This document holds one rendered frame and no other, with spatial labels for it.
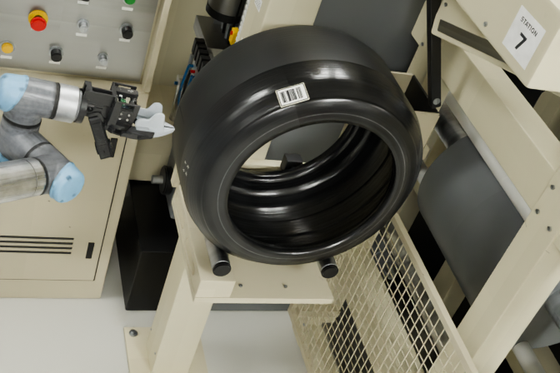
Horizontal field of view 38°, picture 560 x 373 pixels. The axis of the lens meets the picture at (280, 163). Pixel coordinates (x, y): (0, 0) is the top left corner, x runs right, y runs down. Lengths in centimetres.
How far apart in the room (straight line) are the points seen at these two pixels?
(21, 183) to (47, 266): 132
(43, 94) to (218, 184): 40
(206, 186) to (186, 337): 106
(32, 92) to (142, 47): 80
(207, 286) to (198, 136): 42
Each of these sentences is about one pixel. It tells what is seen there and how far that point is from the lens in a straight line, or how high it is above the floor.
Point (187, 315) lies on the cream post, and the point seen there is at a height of 31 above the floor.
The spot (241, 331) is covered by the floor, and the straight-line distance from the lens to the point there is 307.
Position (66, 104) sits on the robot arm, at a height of 128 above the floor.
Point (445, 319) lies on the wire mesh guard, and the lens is 195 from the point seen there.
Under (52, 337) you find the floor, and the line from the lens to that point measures 291.
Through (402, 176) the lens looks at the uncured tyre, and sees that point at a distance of 188.
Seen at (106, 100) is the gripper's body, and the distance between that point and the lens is 169.
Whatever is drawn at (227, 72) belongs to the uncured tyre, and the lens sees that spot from 177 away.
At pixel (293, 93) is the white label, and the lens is 166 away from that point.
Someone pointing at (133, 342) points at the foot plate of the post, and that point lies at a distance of 292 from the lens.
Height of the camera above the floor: 225
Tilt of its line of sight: 35 degrees down
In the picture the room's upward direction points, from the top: 21 degrees clockwise
